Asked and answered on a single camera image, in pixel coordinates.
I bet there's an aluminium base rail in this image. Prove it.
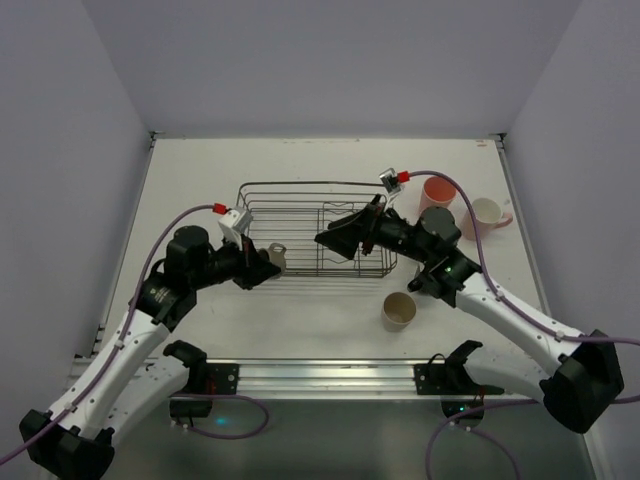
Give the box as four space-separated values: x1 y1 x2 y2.
69 357 541 401

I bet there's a beige tall cup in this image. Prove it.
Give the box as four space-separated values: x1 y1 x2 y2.
381 292 417 332

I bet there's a black mug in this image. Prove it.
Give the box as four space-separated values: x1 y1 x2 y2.
407 265 429 295

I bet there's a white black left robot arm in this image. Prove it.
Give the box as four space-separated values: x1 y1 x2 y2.
19 226 286 479

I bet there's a grey wire dish rack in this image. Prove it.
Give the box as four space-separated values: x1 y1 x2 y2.
236 181 397 278

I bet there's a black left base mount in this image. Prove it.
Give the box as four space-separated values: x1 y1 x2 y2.
169 362 239 422

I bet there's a pink faceted mug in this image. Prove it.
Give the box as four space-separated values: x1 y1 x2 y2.
460 198 513 240

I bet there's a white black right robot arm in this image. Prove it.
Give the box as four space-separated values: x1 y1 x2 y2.
315 199 624 433

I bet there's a salmon pink plastic cup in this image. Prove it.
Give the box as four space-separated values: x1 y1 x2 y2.
419 176 457 213

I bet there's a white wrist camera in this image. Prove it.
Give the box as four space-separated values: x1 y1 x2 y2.
379 168 404 208
218 208 252 249

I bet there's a grey beige small mug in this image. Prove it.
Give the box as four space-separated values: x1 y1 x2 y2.
266 242 287 272

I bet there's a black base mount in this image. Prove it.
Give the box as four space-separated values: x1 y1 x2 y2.
413 353 484 418
169 362 239 422

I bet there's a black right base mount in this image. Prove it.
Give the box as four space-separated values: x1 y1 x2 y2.
413 353 484 418

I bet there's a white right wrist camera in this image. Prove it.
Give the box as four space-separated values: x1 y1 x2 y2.
379 168 404 208

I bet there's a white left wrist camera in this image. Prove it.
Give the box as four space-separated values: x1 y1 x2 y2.
218 208 252 249

